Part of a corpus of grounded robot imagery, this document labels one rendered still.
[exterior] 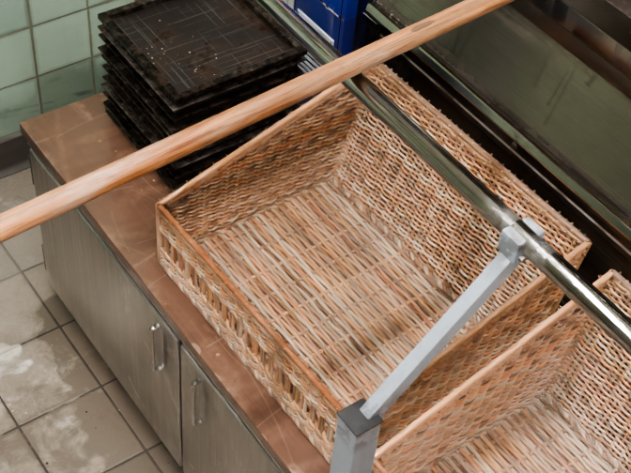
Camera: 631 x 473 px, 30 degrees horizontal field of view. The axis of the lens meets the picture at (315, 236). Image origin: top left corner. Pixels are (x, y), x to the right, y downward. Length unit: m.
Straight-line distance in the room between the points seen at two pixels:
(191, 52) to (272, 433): 0.72
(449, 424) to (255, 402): 0.33
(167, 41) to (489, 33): 0.61
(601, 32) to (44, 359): 1.53
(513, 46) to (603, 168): 0.25
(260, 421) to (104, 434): 0.75
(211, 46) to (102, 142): 0.33
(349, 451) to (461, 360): 0.39
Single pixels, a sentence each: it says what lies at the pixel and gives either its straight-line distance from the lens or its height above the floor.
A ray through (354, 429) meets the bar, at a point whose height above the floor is 0.95.
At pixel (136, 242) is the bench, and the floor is 0.58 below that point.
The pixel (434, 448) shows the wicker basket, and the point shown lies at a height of 0.65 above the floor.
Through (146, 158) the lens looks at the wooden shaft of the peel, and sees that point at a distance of 1.43.
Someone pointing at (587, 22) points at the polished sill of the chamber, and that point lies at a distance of 1.78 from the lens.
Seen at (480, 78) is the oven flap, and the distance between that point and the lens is 1.97.
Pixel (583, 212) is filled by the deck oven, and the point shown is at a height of 0.86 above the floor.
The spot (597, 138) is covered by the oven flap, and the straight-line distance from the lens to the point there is 1.84.
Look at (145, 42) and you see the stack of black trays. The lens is 2.21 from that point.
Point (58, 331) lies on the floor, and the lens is 2.80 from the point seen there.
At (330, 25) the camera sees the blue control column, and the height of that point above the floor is 0.82.
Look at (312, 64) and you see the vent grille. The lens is 2.38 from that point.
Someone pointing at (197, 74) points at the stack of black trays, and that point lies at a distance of 2.14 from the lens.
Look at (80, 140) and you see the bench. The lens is 2.38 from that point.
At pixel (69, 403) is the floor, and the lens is 2.67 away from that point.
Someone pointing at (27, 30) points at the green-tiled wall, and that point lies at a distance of 2.96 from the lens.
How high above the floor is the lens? 2.18
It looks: 47 degrees down
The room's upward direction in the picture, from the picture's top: 6 degrees clockwise
